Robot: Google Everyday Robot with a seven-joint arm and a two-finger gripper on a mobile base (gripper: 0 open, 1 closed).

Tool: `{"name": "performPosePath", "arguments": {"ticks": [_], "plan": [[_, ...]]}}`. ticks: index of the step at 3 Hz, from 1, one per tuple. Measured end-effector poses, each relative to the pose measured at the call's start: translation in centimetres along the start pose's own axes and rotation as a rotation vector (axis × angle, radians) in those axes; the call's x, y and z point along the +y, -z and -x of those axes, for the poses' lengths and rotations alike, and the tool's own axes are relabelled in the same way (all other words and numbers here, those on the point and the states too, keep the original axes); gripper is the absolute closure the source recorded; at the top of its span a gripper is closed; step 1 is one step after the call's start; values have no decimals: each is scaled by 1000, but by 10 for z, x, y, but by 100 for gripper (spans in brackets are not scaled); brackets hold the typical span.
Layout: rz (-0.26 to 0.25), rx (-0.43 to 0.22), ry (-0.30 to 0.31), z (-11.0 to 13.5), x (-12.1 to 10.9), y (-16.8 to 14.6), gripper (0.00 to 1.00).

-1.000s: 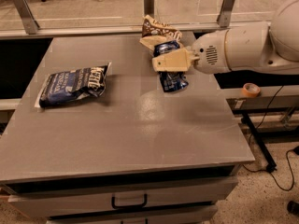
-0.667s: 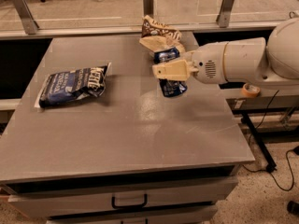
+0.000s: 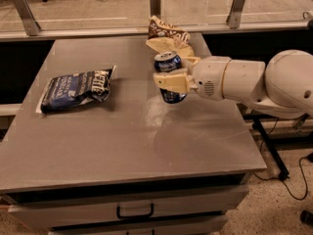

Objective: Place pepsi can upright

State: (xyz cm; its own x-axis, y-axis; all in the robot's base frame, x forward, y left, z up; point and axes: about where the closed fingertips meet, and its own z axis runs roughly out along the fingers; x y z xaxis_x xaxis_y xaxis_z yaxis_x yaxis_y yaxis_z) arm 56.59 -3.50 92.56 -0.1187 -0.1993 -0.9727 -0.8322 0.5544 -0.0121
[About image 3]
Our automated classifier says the metal railing bracket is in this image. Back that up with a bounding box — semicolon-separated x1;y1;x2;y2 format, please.
226;0;246;28
150;0;161;17
12;0;41;36

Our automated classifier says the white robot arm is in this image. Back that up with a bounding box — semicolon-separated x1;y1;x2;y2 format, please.
154;50;313;119

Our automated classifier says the blue kettle chips bag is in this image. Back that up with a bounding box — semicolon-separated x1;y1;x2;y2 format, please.
36;66;116;114

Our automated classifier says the upper grey drawer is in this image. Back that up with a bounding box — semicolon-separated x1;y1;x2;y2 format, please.
9;184;248;228

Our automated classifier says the middle metal railing bracket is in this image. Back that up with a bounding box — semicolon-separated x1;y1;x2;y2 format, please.
150;0;161;17

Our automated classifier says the right metal railing bracket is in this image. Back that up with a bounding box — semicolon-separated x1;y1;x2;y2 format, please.
226;0;246;28

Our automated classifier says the black object on floor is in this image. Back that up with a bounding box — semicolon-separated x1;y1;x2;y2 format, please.
300;211;313;227

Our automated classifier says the black table leg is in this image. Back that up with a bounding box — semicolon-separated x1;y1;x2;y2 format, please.
252;117;290;181

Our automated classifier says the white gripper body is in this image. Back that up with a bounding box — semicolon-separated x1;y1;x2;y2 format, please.
192;56;231;101

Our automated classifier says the black floor cable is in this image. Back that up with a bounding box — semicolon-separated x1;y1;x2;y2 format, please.
253;117;313;202

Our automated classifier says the lower grey drawer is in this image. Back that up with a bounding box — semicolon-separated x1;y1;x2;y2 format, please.
48;215;228;235

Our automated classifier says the blue pepsi can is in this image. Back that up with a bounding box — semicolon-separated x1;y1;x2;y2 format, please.
155;51;187;104

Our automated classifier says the left metal railing bracket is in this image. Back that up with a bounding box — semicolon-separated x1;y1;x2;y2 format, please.
12;0;41;36

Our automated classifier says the grey drawer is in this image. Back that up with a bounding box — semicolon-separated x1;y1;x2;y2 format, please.
9;184;248;228
48;215;228;235

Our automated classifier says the brown and cream chips bag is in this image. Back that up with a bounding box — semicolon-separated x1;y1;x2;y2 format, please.
146;16;195;58

